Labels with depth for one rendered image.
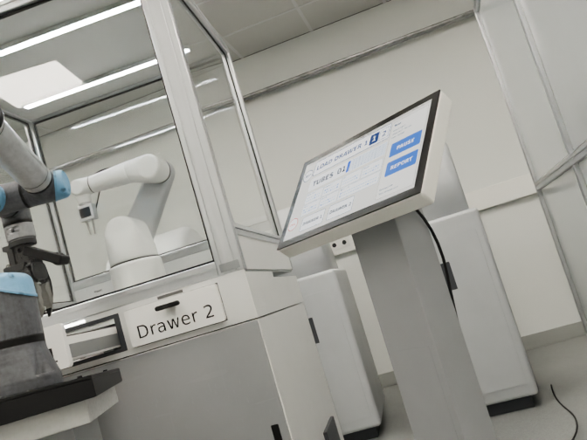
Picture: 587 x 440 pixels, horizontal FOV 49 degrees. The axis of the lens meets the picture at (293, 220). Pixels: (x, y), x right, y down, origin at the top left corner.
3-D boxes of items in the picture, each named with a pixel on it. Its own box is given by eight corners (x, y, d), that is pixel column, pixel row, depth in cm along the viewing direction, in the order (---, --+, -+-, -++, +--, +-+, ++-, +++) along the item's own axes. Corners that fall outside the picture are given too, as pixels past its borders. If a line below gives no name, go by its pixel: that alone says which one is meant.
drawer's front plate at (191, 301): (225, 320, 184) (215, 283, 185) (132, 347, 188) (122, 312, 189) (227, 319, 186) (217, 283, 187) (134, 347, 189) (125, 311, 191)
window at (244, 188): (228, 223, 192) (154, -38, 202) (226, 223, 192) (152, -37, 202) (279, 237, 278) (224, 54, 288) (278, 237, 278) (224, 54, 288)
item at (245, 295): (258, 317, 185) (244, 268, 186) (-56, 410, 197) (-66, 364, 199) (303, 301, 278) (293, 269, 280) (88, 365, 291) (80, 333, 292)
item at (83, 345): (66, 361, 159) (60, 337, 159) (-26, 389, 162) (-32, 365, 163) (131, 343, 198) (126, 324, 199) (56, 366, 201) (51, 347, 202)
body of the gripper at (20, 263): (24, 290, 176) (13, 247, 177) (52, 280, 175) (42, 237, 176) (7, 290, 168) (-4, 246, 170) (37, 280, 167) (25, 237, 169)
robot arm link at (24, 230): (38, 223, 177) (22, 220, 169) (42, 238, 176) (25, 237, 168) (14, 230, 178) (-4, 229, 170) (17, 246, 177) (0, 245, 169)
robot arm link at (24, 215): (-13, 188, 170) (1, 194, 179) (-4, 228, 169) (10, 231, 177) (16, 180, 170) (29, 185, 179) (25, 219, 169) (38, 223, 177)
